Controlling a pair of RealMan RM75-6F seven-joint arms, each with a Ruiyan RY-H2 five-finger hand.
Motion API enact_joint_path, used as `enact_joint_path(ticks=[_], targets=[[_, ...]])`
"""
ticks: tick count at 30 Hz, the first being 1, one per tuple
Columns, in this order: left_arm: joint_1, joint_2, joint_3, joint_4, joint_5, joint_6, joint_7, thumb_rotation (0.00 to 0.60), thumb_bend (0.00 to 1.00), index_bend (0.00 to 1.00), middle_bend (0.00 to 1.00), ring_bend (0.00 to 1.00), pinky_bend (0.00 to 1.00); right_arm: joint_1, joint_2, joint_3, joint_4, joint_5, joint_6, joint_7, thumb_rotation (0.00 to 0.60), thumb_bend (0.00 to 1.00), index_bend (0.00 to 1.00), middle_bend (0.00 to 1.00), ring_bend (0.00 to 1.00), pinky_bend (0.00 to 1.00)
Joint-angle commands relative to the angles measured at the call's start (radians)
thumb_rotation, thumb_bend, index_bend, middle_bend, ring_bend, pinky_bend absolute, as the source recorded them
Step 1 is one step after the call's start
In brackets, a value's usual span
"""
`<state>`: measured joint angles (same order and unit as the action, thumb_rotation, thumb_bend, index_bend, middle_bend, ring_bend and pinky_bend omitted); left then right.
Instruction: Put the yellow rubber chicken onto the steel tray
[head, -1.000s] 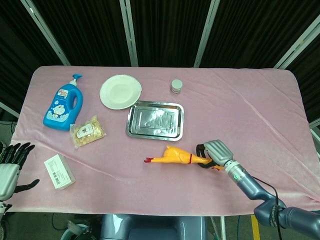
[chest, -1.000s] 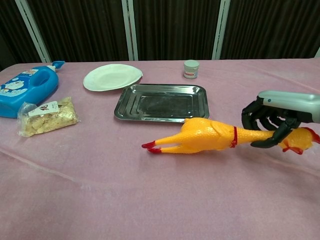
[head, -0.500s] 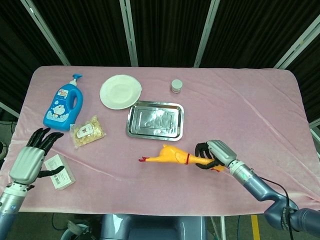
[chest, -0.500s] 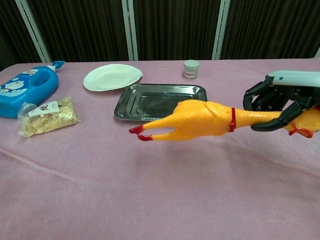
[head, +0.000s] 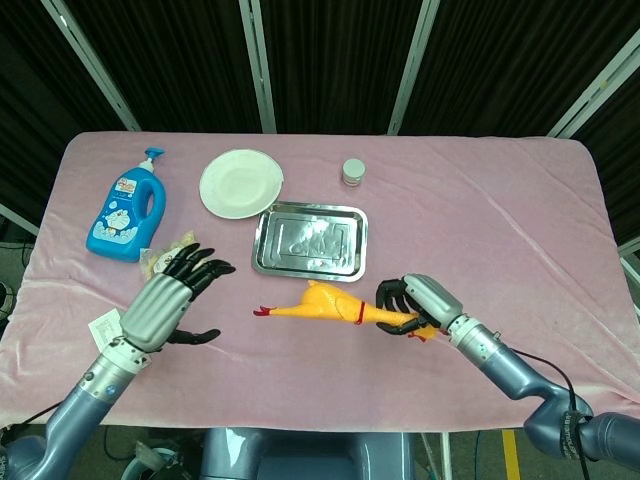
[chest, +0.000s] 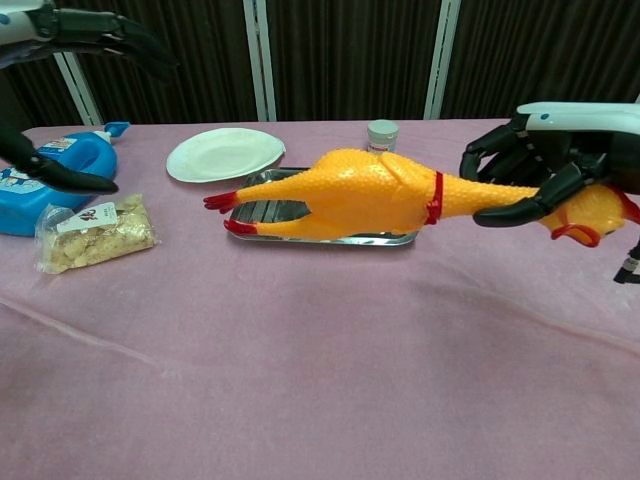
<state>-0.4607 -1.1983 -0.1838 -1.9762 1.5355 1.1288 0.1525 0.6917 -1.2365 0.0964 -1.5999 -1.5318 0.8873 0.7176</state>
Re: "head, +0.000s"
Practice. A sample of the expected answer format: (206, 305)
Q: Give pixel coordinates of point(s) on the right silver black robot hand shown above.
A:
(435, 300)

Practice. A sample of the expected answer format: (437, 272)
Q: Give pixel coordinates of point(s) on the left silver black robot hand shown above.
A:
(155, 310)

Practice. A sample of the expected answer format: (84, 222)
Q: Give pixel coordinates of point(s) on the yellow rubber chicken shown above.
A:
(330, 302)

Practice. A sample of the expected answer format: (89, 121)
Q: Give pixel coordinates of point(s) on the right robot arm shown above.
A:
(505, 365)

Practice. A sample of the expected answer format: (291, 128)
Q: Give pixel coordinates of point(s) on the stainless steel tray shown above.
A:
(310, 240)

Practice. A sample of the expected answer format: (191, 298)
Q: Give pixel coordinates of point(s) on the clear bag of snacks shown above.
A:
(150, 260)

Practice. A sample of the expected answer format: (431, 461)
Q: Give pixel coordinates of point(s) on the small white cardboard box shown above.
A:
(105, 327)

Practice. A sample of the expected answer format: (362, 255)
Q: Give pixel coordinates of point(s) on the blue pump detergent bottle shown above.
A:
(120, 220)

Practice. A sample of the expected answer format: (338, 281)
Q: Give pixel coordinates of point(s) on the pink tablecloth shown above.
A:
(320, 380)

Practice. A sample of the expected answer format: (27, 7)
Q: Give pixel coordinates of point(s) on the white paper plate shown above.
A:
(240, 185)

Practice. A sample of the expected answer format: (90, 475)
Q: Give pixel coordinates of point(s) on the small white jar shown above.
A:
(353, 172)

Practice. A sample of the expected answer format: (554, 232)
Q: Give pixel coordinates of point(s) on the pale plastic bucket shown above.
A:
(145, 465)

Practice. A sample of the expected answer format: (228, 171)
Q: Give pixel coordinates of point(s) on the grey robot torso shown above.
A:
(305, 455)

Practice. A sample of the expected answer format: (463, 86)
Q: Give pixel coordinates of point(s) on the black curtain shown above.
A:
(340, 50)

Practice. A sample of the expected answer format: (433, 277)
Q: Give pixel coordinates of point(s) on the white metal frame post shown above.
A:
(95, 65)
(257, 65)
(595, 90)
(17, 219)
(415, 65)
(631, 262)

